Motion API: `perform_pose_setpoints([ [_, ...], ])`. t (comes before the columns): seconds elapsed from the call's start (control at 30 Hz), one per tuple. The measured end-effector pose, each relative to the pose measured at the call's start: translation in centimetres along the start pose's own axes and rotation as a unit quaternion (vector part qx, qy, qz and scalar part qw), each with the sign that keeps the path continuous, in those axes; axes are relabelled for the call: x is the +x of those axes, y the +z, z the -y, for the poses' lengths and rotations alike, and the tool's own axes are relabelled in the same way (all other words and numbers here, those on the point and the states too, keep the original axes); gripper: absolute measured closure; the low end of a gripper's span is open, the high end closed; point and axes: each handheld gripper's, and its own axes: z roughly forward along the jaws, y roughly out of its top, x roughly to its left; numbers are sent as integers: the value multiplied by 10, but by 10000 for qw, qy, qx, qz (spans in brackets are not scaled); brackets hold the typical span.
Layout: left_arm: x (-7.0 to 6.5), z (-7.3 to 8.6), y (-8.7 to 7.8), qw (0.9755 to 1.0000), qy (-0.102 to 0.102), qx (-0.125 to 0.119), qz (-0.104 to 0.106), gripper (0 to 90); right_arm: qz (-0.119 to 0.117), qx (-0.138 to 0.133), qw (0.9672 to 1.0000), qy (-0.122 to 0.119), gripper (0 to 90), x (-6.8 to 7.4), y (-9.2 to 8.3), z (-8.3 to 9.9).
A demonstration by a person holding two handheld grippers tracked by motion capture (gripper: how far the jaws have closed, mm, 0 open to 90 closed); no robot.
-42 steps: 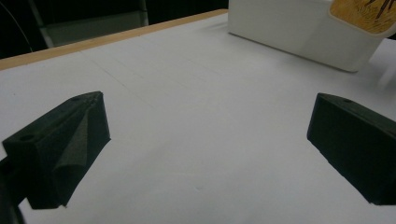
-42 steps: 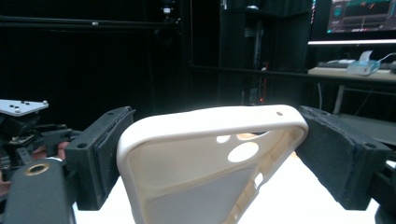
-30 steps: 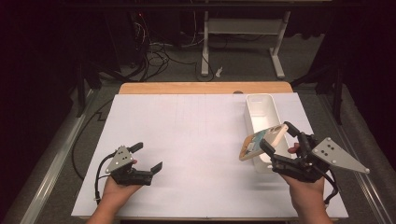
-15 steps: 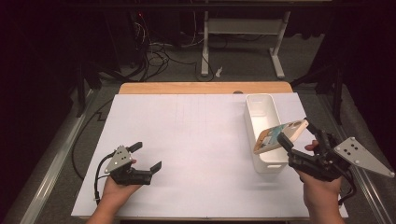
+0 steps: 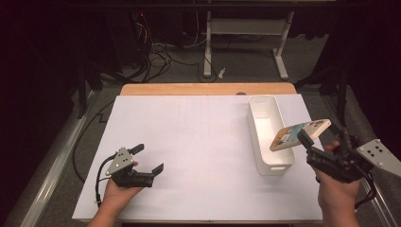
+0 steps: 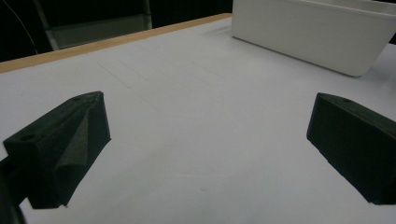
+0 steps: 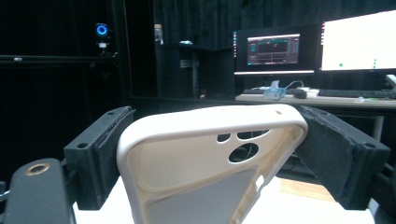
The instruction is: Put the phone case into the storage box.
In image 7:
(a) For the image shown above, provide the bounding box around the camera with blue ring light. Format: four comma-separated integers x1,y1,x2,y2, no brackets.
94,21,110,50

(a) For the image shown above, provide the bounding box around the dark screen computer monitor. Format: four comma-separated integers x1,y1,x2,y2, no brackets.
233,23,321,77

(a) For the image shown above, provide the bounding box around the wooden desk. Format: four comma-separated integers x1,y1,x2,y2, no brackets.
235,92,396,141

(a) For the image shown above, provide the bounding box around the tissue box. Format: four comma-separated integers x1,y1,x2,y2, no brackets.
263,79,287,101

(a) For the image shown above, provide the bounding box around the bright screen computer monitor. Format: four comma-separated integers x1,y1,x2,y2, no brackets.
319,8,396,74

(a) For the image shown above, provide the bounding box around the cream printed phone case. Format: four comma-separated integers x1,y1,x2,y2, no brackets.
116,104,309,224

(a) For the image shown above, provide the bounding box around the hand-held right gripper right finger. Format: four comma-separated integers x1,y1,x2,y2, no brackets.
293,105,391,211

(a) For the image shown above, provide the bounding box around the clear bottle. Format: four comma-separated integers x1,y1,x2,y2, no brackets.
153,23,164,46

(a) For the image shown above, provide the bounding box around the white cable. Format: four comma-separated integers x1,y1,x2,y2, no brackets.
284,79,305,91

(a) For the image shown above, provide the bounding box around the black keyboard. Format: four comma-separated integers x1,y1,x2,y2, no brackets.
317,88,396,100

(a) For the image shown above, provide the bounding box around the black metal stand bar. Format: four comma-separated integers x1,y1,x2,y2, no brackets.
0,54,120,66

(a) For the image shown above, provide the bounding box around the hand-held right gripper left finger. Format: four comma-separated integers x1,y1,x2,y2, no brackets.
63,105,136,211

